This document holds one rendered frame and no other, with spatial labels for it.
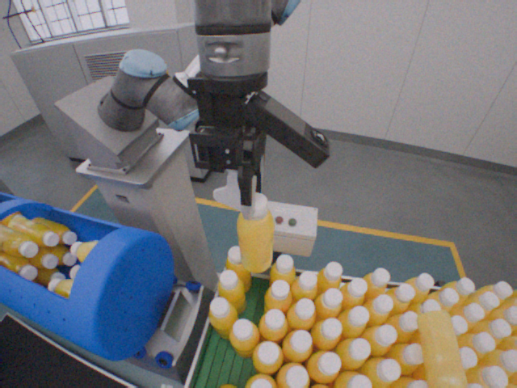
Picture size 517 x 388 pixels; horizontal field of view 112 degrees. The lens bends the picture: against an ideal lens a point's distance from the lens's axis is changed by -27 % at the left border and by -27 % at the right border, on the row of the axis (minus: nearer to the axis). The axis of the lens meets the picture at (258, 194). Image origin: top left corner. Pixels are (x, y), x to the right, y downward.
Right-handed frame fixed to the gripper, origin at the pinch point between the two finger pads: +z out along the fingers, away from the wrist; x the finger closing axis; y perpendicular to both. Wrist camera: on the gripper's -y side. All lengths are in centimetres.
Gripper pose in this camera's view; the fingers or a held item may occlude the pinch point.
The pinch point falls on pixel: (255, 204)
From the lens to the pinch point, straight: 37.1
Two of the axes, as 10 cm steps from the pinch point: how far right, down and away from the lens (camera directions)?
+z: 0.0, 7.2, 6.9
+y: -9.8, -1.5, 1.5
